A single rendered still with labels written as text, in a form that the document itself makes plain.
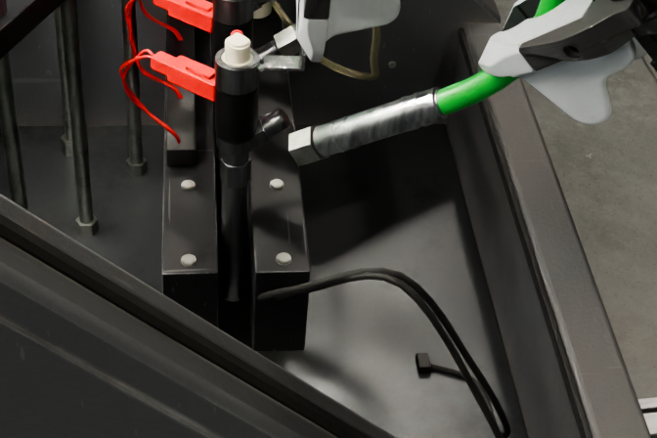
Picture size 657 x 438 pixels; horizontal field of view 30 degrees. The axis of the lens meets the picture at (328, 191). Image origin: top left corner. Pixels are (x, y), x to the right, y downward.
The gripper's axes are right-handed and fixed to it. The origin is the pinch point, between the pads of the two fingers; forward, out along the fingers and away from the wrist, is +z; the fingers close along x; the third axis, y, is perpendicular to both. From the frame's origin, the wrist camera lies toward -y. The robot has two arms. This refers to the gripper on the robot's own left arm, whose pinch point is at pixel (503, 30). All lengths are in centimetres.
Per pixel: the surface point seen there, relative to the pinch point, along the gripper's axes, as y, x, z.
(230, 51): -6.2, 0.1, 19.5
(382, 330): 21.4, 3.9, 36.6
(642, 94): 91, 150, 134
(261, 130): -0.6, -0.1, 22.8
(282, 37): -3.0, 7.8, 25.1
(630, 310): 96, 85, 109
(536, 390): 28.2, 2.3, 23.8
